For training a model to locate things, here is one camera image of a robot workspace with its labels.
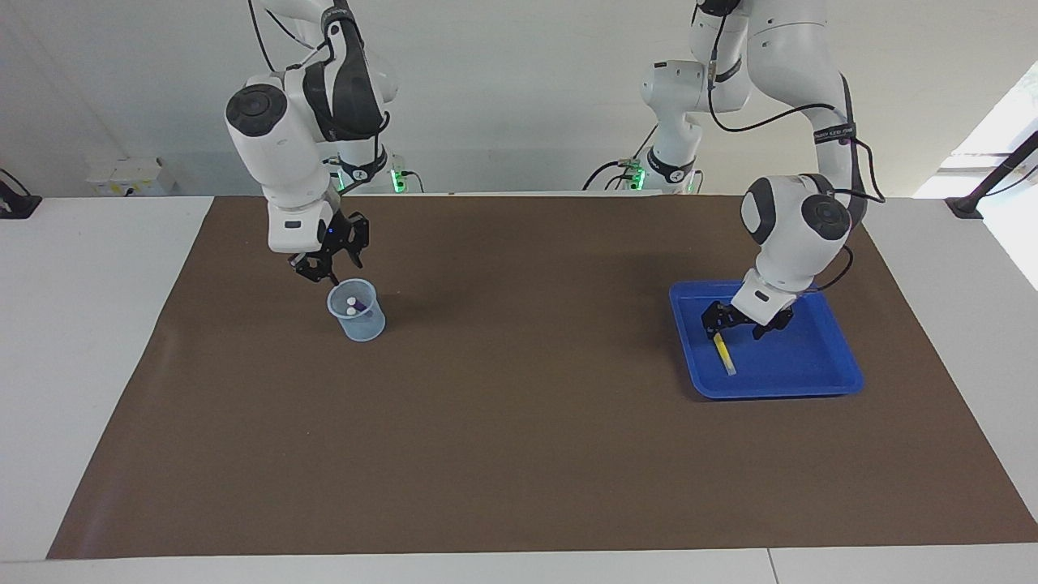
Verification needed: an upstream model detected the blue plastic tray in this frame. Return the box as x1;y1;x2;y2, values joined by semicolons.
668;279;865;401

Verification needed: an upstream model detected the translucent plastic cup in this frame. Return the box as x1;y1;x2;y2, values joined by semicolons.
327;278;387;343

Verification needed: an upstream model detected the white power strip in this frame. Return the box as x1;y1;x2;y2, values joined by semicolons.
87;158;177;197

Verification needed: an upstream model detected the black clamp stand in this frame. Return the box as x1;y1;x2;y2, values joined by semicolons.
0;168;43;220
945;130;1038;221

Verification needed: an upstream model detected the brown table mat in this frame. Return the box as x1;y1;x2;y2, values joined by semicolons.
46;195;1038;560

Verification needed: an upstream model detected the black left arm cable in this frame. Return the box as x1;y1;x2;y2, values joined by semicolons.
707;0;886;291

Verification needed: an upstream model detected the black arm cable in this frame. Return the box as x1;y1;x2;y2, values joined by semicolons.
707;0;886;291
246;0;281;74

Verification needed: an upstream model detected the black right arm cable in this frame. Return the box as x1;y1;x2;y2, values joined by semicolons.
246;0;281;74

